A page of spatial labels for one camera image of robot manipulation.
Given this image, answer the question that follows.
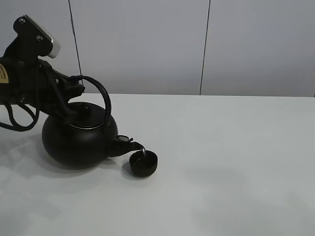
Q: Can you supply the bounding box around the black teapot with handle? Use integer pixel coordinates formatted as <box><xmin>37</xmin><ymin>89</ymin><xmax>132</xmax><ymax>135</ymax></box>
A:
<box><xmin>42</xmin><ymin>76</ymin><xmax>143</xmax><ymax>169</ymax></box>

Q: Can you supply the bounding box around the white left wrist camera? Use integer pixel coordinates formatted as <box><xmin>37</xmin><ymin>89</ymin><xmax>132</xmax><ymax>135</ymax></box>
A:
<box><xmin>24</xmin><ymin>15</ymin><xmax>61</xmax><ymax>59</ymax></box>

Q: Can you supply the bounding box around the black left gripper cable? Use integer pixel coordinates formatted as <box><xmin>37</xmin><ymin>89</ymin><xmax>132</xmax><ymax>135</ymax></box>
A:
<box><xmin>0</xmin><ymin>61</ymin><xmax>40</xmax><ymax>132</ymax></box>

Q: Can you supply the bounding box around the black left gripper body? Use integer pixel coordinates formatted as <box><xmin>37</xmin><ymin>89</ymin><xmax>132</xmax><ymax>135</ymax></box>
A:
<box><xmin>0</xmin><ymin>16</ymin><xmax>72</xmax><ymax>118</ymax></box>

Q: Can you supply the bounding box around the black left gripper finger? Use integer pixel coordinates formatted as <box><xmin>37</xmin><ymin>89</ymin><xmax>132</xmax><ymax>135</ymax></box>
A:
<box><xmin>50</xmin><ymin>97</ymin><xmax>78</xmax><ymax>123</ymax></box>
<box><xmin>56</xmin><ymin>75</ymin><xmax>85</xmax><ymax>98</ymax></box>

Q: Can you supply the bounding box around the small black teacup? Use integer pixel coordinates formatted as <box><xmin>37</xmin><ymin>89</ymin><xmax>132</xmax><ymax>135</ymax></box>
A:
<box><xmin>129</xmin><ymin>150</ymin><xmax>158</xmax><ymax>177</ymax></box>

